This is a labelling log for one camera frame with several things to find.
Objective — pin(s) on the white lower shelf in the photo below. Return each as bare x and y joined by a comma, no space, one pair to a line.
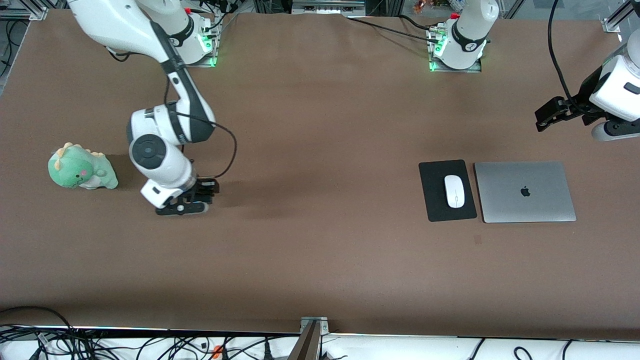
400,350

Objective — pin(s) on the orange clip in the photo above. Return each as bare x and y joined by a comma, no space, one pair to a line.
216,352

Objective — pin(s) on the black mouse pad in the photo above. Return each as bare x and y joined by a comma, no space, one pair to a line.
431,200

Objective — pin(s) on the silver laptop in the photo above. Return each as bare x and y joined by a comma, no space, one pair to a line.
525,200

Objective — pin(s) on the green dinosaur plush toy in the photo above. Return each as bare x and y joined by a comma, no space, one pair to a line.
80,170

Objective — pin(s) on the white computer mouse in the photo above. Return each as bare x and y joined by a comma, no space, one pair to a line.
454,191

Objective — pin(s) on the grey metal pole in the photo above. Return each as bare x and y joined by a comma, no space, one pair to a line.
305,347

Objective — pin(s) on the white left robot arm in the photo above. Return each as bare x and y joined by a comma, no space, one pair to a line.
470,30

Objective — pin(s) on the aluminium frame extrusion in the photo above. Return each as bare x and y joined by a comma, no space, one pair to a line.
22,10
616,17

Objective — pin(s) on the grey metal box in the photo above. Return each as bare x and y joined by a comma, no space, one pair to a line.
327,6

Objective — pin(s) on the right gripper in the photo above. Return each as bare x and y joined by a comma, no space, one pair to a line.
204,186

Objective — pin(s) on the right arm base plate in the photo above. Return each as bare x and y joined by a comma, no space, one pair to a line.
206,64

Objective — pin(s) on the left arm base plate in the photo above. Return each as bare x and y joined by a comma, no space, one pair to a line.
455,70

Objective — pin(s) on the metal table bracket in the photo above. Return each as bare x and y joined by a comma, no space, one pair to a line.
314,324

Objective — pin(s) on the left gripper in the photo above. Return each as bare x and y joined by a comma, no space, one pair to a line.
581,100

